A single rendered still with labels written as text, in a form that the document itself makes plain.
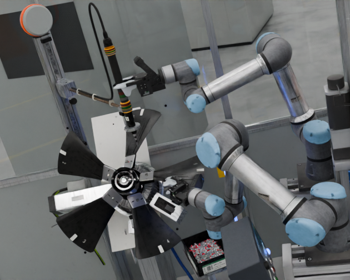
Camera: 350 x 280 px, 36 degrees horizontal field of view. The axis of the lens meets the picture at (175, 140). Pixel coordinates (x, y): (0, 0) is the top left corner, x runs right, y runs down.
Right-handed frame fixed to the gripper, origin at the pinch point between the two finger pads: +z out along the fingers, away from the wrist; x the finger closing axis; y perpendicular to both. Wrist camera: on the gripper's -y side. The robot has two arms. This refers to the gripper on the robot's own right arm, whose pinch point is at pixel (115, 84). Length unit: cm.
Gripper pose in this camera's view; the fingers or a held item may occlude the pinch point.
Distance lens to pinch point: 228.4
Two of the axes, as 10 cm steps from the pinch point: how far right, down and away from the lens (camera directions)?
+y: 2.3, 8.8, 4.1
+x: -1.9, -3.7, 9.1
